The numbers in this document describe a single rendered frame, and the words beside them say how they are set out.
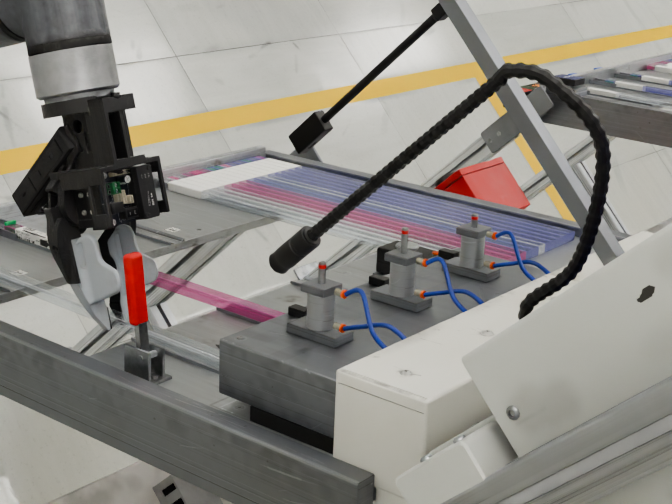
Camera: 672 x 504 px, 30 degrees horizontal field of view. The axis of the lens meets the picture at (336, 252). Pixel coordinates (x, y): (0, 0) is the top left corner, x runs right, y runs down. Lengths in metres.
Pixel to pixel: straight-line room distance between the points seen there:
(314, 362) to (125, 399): 0.17
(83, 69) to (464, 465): 0.53
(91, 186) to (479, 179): 1.01
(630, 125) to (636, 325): 1.64
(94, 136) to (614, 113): 1.39
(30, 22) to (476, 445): 0.58
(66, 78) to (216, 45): 1.96
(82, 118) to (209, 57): 1.90
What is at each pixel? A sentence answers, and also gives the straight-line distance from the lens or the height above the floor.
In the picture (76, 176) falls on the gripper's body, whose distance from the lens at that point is 1.13.
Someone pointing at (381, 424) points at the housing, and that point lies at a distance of 0.88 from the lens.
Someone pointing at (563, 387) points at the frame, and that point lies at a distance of 0.75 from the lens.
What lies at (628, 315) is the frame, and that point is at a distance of 0.71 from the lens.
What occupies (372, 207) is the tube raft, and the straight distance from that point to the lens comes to 1.55.
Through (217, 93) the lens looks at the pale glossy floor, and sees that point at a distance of 2.97.
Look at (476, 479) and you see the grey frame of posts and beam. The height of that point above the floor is 1.37.
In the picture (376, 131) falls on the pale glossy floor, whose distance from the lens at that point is 3.26.
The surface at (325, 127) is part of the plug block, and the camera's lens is 1.20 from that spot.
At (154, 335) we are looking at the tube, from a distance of 1.14.
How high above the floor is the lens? 1.87
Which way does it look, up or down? 40 degrees down
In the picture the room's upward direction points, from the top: 51 degrees clockwise
